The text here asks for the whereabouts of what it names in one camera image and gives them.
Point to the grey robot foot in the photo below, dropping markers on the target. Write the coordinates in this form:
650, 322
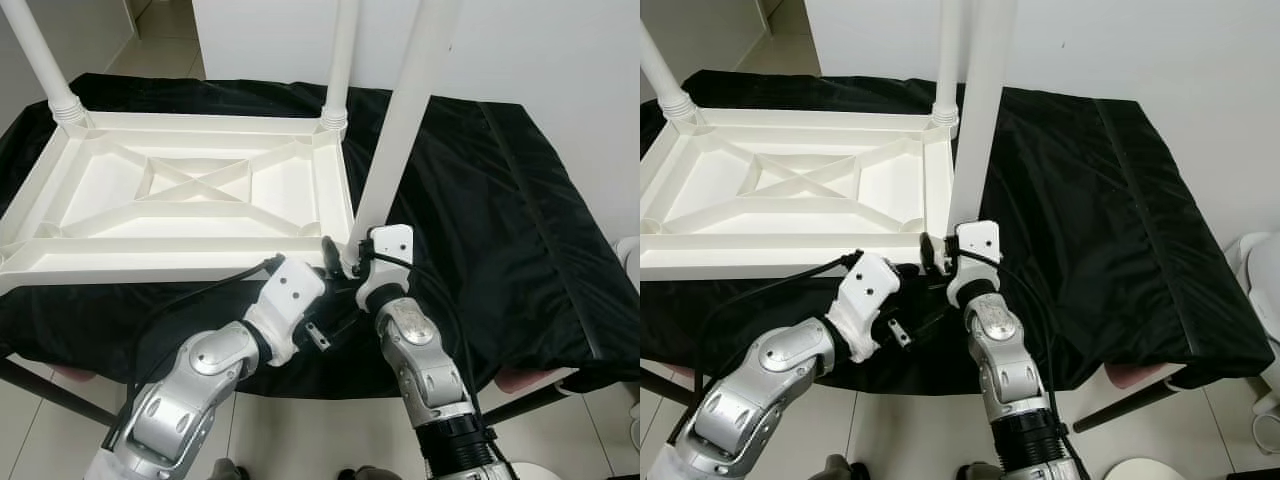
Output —
843, 470
985, 473
370, 474
225, 471

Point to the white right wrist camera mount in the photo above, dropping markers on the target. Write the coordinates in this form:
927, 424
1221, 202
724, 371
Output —
980, 238
392, 242

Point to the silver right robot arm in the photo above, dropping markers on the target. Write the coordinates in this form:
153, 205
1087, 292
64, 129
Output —
995, 330
410, 335

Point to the black metal table leg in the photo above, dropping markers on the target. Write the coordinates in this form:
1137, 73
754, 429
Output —
1130, 408
530, 402
660, 385
50, 392

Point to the white plastic table top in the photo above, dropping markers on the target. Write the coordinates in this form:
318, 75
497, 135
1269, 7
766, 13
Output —
180, 225
790, 215

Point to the grey robot right foot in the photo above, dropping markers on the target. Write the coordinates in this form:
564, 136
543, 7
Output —
985, 473
370, 474

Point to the black cloth table cover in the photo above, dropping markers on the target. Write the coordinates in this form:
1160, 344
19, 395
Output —
530, 220
1130, 220

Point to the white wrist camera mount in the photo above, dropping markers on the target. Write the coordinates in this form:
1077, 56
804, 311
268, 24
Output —
868, 280
392, 242
290, 285
980, 238

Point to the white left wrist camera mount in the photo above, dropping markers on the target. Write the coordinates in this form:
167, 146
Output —
290, 285
868, 280

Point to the white plastic container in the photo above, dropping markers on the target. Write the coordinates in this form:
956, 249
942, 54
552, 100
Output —
1260, 265

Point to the grey robot left foot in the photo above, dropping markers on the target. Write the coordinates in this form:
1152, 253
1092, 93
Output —
843, 470
225, 471

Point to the white plastic table leg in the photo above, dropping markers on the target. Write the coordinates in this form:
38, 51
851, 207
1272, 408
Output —
405, 100
35, 50
985, 100
946, 55
665, 85
340, 55

